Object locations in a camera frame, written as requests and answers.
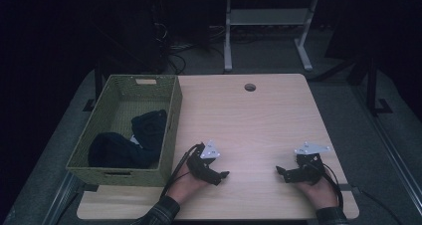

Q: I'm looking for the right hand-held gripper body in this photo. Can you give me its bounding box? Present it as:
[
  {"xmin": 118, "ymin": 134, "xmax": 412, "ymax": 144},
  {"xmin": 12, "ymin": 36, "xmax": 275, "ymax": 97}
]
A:
[{"xmin": 292, "ymin": 140, "xmax": 331, "ymax": 185}]

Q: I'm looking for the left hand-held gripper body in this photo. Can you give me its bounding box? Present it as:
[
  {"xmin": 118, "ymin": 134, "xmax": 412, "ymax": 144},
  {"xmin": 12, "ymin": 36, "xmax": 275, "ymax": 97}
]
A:
[{"xmin": 185, "ymin": 139, "xmax": 222, "ymax": 183}]

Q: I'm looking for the dark knit hat fishbone print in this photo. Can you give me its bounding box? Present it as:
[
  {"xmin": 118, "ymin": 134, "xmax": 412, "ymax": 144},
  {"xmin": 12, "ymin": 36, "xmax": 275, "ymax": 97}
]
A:
[{"xmin": 88, "ymin": 109, "xmax": 168, "ymax": 169}]

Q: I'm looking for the green woven basket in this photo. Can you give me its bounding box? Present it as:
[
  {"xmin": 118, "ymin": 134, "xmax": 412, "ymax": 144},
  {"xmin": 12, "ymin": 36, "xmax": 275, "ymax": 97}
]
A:
[{"xmin": 65, "ymin": 74, "xmax": 183, "ymax": 188}]

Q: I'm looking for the person's right hand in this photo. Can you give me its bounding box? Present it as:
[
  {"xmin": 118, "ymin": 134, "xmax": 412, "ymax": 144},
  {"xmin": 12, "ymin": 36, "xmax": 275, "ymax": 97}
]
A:
[{"xmin": 294, "ymin": 177, "xmax": 340, "ymax": 211}]

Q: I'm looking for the person's left hand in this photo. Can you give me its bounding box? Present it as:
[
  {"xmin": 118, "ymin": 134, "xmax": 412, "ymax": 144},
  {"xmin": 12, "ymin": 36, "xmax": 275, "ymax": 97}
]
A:
[{"xmin": 166, "ymin": 164, "xmax": 209, "ymax": 206}]

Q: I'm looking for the left hand-held gripper black cable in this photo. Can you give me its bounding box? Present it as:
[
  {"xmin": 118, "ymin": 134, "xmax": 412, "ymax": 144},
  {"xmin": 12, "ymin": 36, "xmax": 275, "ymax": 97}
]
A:
[{"xmin": 160, "ymin": 142, "xmax": 204, "ymax": 199}]

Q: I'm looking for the hand-held gripper black cable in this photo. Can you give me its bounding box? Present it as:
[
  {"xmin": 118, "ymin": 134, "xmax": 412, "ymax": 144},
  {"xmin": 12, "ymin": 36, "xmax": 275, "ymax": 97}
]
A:
[
  {"xmin": 317, "ymin": 161, "xmax": 344, "ymax": 209},
  {"xmin": 160, "ymin": 142, "xmax": 204, "ymax": 199}
]

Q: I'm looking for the right hand-held gripper black cable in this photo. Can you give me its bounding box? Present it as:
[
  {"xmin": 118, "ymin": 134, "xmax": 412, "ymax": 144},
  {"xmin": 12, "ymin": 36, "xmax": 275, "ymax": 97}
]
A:
[{"xmin": 317, "ymin": 161, "xmax": 344, "ymax": 209}]

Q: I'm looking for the black floor cable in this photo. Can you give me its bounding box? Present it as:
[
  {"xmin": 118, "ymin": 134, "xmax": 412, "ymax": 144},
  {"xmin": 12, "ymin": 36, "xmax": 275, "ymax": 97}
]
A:
[{"xmin": 351, "ymin": 186, "xmax": 404, "ymax": 225}]

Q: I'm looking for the metal floor rail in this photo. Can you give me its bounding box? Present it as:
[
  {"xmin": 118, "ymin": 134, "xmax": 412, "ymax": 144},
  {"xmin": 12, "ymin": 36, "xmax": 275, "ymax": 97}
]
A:
[
  {"xmin": 40, "ymin": 171, "xmax": 84, "ymax": 225},
  {"xmin": 351, "ymin": 85, "xmax": 422, "ymax": 217}
]

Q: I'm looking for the black stand post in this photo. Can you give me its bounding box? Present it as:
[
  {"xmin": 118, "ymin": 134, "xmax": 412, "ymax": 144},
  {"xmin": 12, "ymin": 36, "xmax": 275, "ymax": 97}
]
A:
[
  {"xmin": 363, "ymin": 54, "xmax": 394, "ymax": 117},
  {"xmin": 82, "ymin": 60, "xmax": 105, "ymax": 113}
]

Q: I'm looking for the tangle of floor cables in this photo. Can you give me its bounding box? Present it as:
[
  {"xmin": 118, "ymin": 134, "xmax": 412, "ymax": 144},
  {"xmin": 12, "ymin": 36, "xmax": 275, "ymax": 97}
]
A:
[{"xmin": 153, "ymin": 20, "xmax": 227, "ymax": 75}]

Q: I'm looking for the white metal stand frame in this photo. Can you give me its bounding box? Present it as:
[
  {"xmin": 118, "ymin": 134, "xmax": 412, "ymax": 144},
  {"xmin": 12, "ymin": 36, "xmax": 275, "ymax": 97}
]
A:
[{"xmin": 223, "ymin": 0, "xmax": 320, "ymax": 73}]

